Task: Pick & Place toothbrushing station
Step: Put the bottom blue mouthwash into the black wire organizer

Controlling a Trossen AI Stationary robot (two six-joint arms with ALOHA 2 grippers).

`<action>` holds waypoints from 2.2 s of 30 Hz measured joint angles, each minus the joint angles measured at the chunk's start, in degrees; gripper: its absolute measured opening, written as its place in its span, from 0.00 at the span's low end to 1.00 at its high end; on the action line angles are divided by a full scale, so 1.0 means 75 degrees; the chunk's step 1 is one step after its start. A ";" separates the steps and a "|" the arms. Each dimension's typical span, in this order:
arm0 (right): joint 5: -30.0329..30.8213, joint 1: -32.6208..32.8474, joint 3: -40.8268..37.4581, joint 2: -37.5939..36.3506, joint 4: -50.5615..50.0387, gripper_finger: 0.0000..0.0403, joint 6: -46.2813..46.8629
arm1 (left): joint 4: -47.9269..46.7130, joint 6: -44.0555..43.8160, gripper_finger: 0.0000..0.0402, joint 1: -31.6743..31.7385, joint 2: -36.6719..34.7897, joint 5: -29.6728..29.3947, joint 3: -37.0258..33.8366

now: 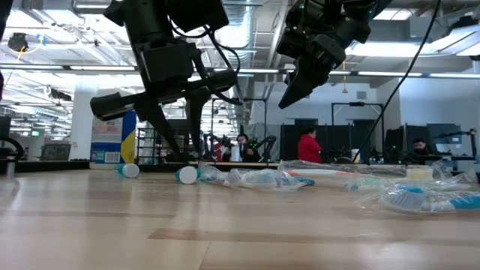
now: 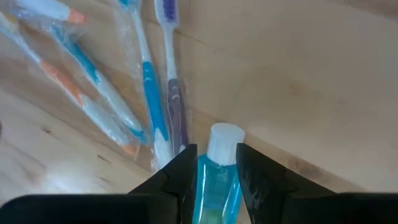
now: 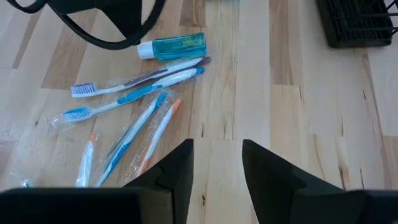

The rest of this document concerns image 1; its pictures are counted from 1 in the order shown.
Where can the black room partition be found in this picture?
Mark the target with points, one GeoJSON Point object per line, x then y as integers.
{"type": "Point", "coordinates": [337, 142]}

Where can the wooden desk grey legs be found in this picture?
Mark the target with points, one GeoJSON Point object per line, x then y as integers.
{"type": "Point", "coordinates": [232, 164]}

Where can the dark screen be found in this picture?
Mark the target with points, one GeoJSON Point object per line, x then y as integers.
{"type": "Point", "coordinates": [55, 152]}

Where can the long ceiling light strip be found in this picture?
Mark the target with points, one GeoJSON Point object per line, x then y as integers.
{"type": "Point", "coordinates": [37, 68]}

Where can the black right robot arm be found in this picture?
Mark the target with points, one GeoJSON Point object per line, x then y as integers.
{"type": "Point", "coordinates": [363, 18]}

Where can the white toothbrush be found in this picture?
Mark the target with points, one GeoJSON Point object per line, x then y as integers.
{"type": "Point", "coordinates": [147, 146]}

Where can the small white yellow canister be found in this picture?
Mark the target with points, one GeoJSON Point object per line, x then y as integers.
{"type": "Point", "coordinates": [356, 156]}

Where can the black ledge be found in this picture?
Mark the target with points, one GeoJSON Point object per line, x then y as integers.
{"type": "Point", "coordinates": [52, 167]}

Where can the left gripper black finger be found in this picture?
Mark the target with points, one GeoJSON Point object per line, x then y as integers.
{"type": "Point", "coordinates": [197, 112]}
{"type": "Point", "coordinates": [157, 123]}

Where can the silver ventilation duct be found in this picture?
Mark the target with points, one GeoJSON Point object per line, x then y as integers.
{"type": "Point", "coordinates": [243, 41]}

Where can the black curved tube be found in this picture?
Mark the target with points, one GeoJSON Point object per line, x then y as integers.
{"type": "Point", "coordinates": [16, 148]}

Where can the white column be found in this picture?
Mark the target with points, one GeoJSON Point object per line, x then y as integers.
{"type": "Point", "coordinates": [80, 131]}

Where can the white blue yellow wipes canister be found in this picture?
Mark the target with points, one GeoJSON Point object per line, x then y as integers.
{"type": "Point", "coordinates": [108, 150]}

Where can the black metal frame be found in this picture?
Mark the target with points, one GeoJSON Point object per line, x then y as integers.
{"type": "Point", "coordinates": [258, 99]}
{"type": "Point", "coordinates": [356, 104]}

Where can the teal toothpaste tube white cap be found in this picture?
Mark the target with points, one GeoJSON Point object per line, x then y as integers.
{"type": "Point", "coordinates": [187, 175]}
{"type": "Point", "coordinates": [130, 171]}

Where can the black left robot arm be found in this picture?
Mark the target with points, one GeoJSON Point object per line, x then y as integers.
{"type": "Point", "coordinates": [150, 15]}

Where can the black rounded object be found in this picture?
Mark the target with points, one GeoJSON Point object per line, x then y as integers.
{"type": "Point", "coordinates": [1, 88]}

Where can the black ceiling dome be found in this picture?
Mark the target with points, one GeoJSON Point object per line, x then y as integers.
{"type": "Point", "coordinates": [18, 42]}

